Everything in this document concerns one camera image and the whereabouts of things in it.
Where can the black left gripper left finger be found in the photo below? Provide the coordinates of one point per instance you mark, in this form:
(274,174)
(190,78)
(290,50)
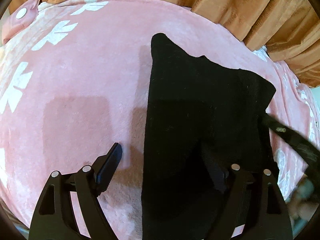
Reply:
(54,216)

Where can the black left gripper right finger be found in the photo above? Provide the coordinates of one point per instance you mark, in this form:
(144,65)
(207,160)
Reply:
(255,208)

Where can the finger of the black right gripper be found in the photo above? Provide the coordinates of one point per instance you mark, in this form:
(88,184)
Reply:
(296,141)

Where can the black knit garment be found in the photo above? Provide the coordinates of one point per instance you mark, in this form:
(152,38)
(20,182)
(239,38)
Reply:
(199,114)

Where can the orange curtain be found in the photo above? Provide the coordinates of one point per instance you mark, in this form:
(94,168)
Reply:
(288,28)

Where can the pink fleece blanket white bows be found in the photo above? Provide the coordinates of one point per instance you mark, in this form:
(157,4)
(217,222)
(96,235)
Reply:
(77,78)

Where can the pink pillow with white button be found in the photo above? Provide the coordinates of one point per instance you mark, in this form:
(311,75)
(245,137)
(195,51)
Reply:
(19,20)

